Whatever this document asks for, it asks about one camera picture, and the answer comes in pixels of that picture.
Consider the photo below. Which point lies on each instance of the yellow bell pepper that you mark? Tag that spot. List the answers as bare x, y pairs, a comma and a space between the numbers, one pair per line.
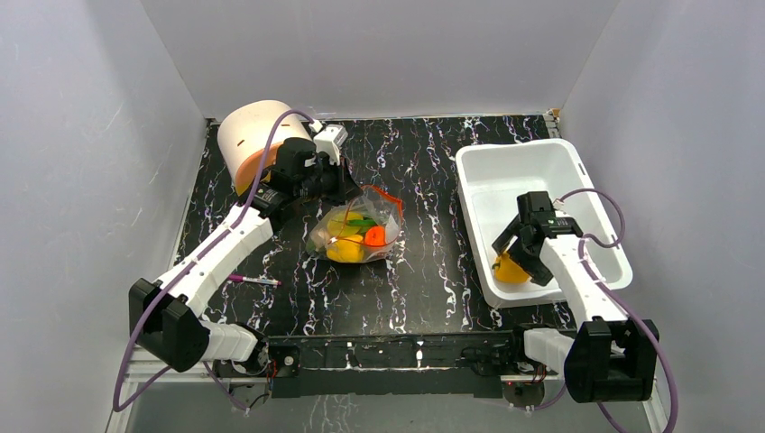
346, 250
506, 270

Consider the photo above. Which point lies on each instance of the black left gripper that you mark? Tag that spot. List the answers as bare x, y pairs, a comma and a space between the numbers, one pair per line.
346, 188

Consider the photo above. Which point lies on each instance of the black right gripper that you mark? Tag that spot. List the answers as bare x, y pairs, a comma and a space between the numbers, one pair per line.
525, 240

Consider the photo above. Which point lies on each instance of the cream orange cylinder container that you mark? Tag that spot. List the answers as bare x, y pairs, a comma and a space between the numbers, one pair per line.
242, 137

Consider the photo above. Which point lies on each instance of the orange tomato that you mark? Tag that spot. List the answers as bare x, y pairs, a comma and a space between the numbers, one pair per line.
375, 236

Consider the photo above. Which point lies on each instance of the green chili pepper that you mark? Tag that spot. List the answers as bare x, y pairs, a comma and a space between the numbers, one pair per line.
364, 222

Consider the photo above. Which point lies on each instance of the small pen on table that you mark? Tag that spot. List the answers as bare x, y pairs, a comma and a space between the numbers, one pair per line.
241, 278

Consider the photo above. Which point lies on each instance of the yellow star fruit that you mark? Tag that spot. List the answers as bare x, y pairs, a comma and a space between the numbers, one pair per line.
337, 227

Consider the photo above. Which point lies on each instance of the green leafy vegetable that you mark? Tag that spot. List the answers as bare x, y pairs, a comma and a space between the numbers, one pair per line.
311, 251

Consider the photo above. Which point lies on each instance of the white plastic bin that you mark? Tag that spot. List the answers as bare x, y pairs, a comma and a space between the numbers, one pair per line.
492, 176

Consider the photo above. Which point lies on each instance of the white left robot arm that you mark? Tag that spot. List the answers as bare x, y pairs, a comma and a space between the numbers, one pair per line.
165, 314

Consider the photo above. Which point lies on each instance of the clear zip bag orange zipper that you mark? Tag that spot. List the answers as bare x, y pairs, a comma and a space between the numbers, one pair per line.
363, 230

